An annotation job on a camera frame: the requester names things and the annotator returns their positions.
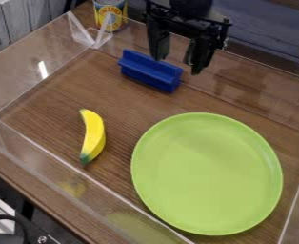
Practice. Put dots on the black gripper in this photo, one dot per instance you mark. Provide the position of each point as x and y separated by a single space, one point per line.
191 18

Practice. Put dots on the yellow toy banana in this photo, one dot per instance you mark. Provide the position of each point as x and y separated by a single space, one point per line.
95 136

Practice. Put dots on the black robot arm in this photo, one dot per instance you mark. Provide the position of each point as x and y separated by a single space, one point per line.
192 19

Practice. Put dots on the green round plate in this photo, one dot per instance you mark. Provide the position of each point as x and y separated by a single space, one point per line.
207 173

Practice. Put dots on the blue plastic block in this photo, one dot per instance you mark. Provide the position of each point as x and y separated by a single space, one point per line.
155 73

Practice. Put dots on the yellow labelled tin can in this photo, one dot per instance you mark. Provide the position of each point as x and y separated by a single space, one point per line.
111 14

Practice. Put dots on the clear acrylic corner bracket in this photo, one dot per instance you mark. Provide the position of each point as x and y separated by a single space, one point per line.
92 37

